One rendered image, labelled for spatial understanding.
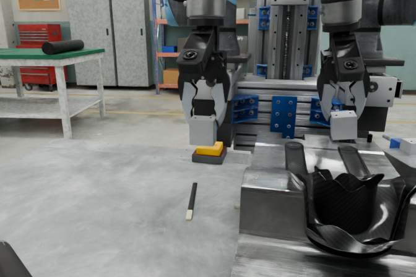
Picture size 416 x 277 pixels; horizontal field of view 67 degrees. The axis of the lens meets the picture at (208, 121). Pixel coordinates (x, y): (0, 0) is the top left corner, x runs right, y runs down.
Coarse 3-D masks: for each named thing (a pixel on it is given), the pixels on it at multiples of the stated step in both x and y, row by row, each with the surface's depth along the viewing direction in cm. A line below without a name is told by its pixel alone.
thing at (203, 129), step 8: (192, 120) 62; (200, 120) 62; (208, 120) 62; (192, 128) 62; (200, 128) 62; (208, 128) 62; (216, 128) 65; (192, 136) 63; (200, 136) 63; (208, 136) 62; (216, 136) 65; (192, 144) 63; (200, 144) 63; (208, 144) 63
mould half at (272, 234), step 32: (256, 160) 61; (320, 160) 61; (384, 160) 61; (256, 192) 41; (288, 192) 40; (256, 224) 41; (288, 224) 40; (256, 256) 39; (288, 256) 39; (320, 256) 39; (352, 256) 39; (384, 256) 38
